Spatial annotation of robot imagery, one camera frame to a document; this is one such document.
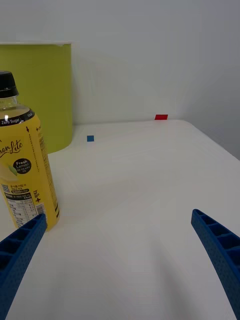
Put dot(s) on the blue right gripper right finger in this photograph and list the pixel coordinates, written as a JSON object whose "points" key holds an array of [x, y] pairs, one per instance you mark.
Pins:
{"points": [[222, 252]]}

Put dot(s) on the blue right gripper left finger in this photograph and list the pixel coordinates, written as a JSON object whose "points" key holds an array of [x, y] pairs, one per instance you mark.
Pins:
{"points": [[17, 255]]}

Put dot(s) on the yellow bottle with black cap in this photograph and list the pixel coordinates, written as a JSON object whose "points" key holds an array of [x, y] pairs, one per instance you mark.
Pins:
{"points": [[25, 150]]}

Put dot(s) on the yellow-green plastic bin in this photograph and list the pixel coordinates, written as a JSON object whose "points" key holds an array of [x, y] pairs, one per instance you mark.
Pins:
{"points": [[47, 87]]}

